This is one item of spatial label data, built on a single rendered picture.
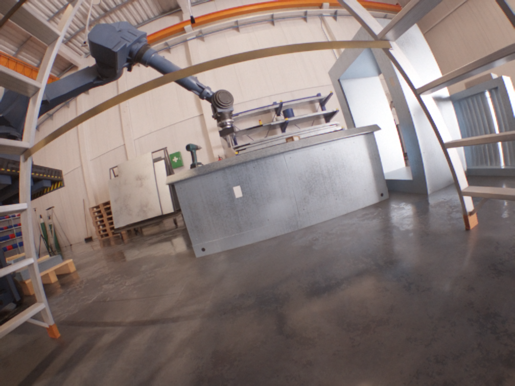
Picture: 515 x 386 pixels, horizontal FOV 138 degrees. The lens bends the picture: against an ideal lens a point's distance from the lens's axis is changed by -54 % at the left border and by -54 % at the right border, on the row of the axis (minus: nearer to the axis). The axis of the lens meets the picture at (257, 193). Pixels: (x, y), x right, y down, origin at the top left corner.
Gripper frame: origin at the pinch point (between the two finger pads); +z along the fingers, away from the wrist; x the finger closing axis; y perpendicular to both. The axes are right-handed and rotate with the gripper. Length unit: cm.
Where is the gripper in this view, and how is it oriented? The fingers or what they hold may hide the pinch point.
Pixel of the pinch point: (230, 144)
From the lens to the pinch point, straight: 170.4
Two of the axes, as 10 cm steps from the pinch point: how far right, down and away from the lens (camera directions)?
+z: 2.6, 9.6, 0.7
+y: 2.2, -1.3, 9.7
